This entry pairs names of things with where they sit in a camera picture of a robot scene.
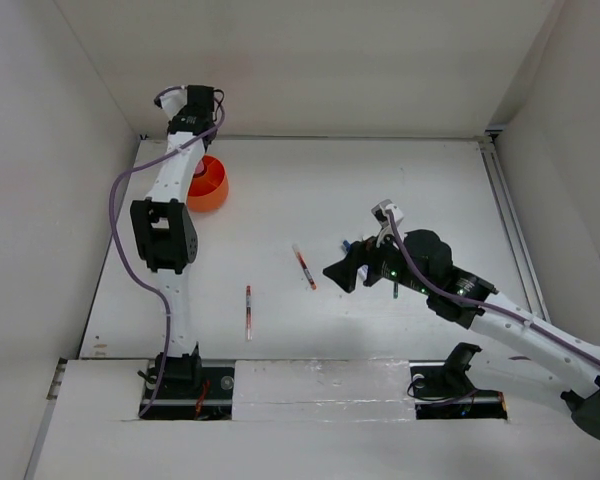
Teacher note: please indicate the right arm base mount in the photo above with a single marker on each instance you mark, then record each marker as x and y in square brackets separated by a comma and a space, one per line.
[442, 390]

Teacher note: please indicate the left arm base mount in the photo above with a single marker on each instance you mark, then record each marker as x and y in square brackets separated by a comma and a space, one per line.
[191, 389]

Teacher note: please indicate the aluminium rail right edge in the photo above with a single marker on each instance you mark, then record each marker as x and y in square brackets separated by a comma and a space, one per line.
[528, 278]

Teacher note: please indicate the red pen with white cap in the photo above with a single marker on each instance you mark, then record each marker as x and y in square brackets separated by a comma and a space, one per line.
[304, 267]

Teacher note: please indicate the orange round divided container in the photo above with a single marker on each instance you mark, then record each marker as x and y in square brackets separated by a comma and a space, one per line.
[209, 188]

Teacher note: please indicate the red pen lower left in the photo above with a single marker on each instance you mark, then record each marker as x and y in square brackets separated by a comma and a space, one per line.
[248, 313]

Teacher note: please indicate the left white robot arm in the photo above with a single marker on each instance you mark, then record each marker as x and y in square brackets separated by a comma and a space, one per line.
[165, 236]

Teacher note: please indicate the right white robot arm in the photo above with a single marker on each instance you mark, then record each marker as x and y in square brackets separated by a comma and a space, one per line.
[549, 366]

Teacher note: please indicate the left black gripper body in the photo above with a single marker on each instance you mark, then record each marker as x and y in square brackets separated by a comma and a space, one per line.
[179, 113]

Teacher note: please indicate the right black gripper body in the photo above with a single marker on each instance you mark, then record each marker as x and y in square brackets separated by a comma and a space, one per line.
[387, 263]

